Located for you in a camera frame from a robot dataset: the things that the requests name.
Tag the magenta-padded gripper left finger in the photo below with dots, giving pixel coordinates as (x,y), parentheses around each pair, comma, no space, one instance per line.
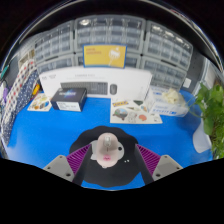
(76,159)

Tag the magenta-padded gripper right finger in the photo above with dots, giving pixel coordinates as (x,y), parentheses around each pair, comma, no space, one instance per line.
(150,160)

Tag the pink computer mouse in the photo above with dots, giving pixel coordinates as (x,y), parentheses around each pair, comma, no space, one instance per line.
(107,151)

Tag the black cartoon-eyed mouse pad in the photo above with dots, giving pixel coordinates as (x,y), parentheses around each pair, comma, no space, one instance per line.
(110,176)

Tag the sticker sheet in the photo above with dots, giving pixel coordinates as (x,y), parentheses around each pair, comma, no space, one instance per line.
(39,102)
(133,113)

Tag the white and blue glove box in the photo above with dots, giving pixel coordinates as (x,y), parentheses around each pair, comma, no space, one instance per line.
(166,105)

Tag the small black labelled box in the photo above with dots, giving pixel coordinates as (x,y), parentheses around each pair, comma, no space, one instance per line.
(68,99)

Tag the green plant in white pot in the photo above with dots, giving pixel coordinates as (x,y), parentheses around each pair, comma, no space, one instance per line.
(211,113)

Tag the long white keyboard box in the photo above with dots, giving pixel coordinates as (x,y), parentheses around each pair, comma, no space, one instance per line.
(133,81)

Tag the small yellow item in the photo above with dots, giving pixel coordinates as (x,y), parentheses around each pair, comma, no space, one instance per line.
(35,90)

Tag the grey small-parts drawer cabinet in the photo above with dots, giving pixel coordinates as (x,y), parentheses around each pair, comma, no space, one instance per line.
(110,31)
(55,64)
(133,60)
(168,45)
(53,41)
(165,75)

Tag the dotted patterned cloth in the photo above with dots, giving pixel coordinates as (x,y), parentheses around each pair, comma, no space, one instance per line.
(16,96)

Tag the yellow box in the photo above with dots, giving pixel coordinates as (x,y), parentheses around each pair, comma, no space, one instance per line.
(105,56)

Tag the white woven basket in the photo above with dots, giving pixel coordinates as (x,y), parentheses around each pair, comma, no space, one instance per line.
(26,58)

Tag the teal item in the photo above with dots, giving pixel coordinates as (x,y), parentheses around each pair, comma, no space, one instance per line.
(4,71)

